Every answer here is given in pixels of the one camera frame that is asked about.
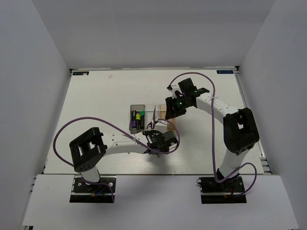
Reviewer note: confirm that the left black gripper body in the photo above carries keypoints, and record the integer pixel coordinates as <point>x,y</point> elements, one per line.
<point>164,150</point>

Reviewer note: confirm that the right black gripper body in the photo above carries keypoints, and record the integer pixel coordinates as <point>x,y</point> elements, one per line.
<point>179,104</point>

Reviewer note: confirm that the green highlighter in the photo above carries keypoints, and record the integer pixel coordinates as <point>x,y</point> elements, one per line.
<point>142,119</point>

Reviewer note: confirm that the yellow highlighter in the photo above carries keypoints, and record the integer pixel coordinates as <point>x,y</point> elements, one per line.
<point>138,121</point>

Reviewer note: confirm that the purple highlighter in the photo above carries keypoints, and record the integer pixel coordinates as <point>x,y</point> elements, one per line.
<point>133,119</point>

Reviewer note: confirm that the black handled scissors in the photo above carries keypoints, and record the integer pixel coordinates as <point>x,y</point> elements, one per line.
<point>154,115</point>

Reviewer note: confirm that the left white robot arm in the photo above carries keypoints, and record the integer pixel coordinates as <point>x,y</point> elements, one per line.
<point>91,146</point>

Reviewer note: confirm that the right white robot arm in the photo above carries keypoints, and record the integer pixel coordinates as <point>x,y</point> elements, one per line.
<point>240,132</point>

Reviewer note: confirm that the clear transparent bin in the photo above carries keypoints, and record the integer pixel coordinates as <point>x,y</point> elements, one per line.
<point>149,112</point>

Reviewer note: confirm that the orange transparent bin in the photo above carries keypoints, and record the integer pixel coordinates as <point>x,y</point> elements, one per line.
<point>162,113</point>

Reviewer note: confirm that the dark grey transparent bin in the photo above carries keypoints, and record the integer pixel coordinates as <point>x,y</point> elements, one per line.
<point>138,108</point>

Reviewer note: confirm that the right blue corner label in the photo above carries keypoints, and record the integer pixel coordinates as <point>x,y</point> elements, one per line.
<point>223,71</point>

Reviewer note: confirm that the blue corner label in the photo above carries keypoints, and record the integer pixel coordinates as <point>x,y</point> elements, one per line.
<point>80,73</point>
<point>223,71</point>

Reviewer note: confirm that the left blue corner label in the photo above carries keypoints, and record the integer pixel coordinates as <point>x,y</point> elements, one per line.
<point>80,73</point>

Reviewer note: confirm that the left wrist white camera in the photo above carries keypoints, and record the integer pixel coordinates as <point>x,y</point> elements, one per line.
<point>161,125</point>

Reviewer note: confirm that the wrist white camera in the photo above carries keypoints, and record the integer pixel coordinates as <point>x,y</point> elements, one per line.
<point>175,90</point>
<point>161,125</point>

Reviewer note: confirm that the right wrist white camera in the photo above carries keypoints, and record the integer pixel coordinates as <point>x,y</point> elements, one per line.
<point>175,90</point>

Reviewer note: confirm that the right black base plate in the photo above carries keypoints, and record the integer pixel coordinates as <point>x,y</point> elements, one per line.
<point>230,191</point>

